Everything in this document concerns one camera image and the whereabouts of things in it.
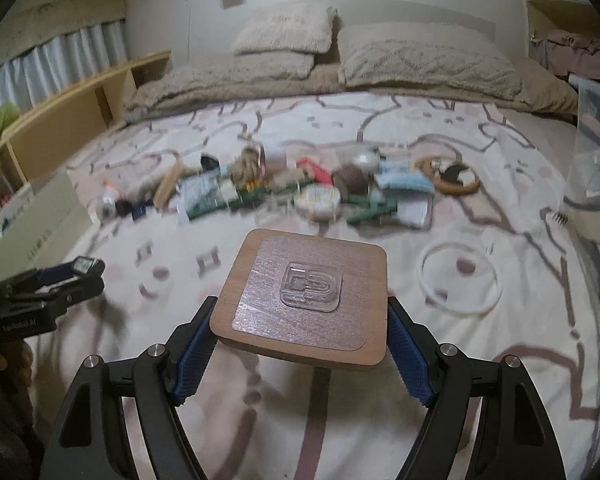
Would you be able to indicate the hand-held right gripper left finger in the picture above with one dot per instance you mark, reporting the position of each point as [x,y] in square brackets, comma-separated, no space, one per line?
[195,355]

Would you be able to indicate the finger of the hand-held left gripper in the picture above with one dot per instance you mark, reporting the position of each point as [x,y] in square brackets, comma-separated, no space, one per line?
[45,276]
[75,290]

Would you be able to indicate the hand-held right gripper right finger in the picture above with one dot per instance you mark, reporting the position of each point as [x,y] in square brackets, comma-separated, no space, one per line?
[410,355]

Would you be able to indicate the white cardboard box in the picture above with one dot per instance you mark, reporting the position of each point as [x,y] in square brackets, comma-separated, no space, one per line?
[45,230]

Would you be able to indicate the square wooden board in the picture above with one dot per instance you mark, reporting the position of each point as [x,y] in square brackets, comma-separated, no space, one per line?
[260,310]

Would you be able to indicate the person's left forearm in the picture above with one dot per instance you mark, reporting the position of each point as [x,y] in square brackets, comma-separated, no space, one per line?
[5,430]

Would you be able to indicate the small white bottle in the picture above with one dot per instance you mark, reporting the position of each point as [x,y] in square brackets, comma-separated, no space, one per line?
[107,205]

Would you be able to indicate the small black item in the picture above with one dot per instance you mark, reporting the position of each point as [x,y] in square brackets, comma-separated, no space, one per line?
[123,209]

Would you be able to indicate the long wooden block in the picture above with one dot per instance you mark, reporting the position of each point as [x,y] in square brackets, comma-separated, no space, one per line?
[167,187]

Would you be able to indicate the clear plastic packet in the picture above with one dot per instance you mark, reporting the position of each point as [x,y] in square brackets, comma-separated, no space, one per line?
[414,212]

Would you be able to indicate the green pegs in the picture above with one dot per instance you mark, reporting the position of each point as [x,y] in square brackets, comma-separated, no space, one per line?
[370,212]

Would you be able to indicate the white green packet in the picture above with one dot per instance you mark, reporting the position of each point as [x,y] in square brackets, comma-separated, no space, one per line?
[200,192]

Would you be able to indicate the green plush toy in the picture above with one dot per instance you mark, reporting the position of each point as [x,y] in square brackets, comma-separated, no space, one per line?
[2,121]

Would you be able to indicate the wooden shelf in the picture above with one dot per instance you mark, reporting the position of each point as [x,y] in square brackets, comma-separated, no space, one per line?
[55,115]

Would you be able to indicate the blue face mask packet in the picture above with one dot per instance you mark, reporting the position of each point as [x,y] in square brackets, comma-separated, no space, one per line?
[405,182]

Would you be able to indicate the flat white tape roll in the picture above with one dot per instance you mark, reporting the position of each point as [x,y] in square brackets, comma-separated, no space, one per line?
[315,201]

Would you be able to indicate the brown tape roll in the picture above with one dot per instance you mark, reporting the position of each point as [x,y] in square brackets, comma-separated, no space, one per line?
[350,180]

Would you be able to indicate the black round tape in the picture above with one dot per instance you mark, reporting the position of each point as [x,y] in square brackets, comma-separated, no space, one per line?
[210,161]

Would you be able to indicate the twine roll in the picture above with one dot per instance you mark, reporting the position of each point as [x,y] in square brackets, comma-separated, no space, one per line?
[245,165]

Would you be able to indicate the light wooden block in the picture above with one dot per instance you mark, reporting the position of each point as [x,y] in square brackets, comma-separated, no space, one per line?
[286,178]

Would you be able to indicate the clear tape roll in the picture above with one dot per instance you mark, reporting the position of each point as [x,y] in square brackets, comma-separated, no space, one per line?
[362,159]

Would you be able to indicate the small black hair comb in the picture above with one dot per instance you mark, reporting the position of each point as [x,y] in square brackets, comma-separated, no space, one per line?
[560,220]

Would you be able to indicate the red flat item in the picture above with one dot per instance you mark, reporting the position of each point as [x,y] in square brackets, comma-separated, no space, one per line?
[317,170]

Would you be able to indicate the white masking tape roll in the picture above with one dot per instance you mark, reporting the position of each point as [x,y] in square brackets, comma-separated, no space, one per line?
[275,159]

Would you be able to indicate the grey curtain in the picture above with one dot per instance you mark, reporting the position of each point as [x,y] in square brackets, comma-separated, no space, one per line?
[55,60]

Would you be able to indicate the flat beige pillow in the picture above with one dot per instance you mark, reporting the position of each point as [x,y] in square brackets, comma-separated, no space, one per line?
[220,77]

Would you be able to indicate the printed curtain valance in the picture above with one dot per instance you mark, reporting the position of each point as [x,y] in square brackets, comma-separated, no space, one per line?
[55,15]

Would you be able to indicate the clear plastic storage bin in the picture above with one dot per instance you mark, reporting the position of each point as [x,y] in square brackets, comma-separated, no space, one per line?
[595,160]

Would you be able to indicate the beige duvet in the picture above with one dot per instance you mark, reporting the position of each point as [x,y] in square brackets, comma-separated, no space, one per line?
[545,95]

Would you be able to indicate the large textured beige pillow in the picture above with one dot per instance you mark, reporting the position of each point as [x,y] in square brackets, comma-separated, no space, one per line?
[420,60]

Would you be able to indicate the fluffy small pillow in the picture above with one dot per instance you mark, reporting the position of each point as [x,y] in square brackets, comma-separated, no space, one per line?
[285,27]

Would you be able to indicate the pink cloth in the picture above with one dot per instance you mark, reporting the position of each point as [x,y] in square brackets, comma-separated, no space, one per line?
[575,50]

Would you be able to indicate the round wooden frame mirror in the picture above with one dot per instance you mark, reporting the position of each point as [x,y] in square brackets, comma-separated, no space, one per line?
[455,175]

